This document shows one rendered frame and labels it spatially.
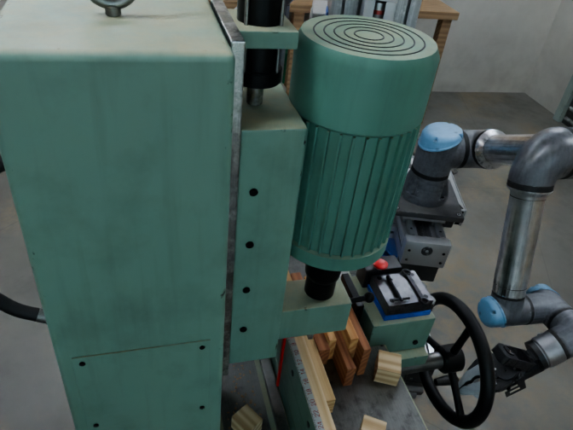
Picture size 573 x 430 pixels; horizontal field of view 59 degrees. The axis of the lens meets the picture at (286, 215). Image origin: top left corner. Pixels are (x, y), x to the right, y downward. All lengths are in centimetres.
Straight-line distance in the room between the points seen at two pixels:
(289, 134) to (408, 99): 14
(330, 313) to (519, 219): 55
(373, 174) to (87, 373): 46
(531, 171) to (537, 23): 394
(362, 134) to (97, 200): 30
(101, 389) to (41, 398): 133
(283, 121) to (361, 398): 55
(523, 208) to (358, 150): 68
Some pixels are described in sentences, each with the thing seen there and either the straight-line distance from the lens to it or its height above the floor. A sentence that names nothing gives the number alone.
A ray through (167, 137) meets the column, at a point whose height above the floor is 144.
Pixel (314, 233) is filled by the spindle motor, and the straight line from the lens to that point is 69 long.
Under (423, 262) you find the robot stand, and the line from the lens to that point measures 159.
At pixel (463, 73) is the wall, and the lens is 491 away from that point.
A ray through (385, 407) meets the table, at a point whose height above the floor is 90.
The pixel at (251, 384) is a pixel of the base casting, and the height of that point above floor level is 80.
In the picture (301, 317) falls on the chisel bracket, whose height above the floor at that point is 105.
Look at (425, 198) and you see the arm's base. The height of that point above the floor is 85.
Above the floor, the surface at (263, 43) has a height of 151.
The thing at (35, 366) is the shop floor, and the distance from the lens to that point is 220.
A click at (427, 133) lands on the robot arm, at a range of 155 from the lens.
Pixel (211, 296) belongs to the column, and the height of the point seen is 120.
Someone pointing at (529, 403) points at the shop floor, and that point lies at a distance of 234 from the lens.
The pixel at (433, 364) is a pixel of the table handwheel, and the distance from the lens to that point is 117.
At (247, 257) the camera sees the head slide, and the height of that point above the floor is 123.
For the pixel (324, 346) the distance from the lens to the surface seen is 96.
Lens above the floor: 168
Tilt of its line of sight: 37 degrees down
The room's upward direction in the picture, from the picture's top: 7 degrees clockwise
